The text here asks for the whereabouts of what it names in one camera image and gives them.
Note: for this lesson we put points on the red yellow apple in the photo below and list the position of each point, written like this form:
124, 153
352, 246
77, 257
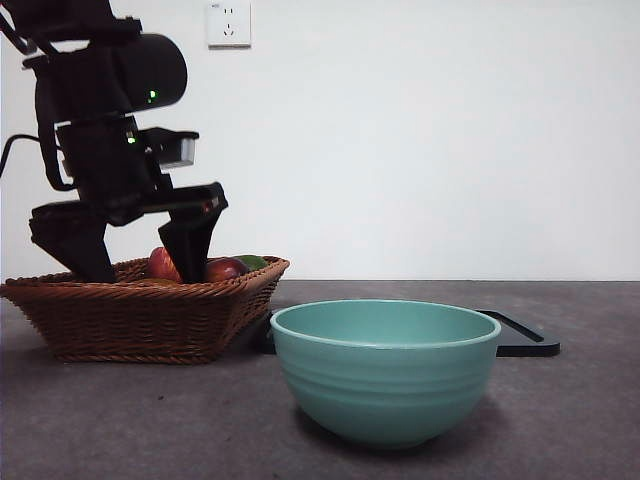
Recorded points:
160, 267

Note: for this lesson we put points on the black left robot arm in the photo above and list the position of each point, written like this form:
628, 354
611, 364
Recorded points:
100, 70

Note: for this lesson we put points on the white wall socket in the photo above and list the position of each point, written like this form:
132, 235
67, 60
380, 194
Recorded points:
229, 25

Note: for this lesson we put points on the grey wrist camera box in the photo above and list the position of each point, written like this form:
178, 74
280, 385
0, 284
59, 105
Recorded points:
177, 150

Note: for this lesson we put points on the brown wicker basket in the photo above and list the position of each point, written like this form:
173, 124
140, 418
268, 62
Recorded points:
140, 320

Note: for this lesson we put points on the green avocado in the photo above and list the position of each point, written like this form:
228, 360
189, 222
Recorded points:
255, 262

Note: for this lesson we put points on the teal bowl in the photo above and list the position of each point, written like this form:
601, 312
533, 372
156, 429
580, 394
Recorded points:
385, 380

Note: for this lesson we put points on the black rectangular tray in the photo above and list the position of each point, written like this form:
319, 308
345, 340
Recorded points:
525, 347

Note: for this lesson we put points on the dark red plum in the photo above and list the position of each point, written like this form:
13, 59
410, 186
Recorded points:
222, 271

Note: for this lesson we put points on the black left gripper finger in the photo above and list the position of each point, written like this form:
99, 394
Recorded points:
80, 245
192, 245

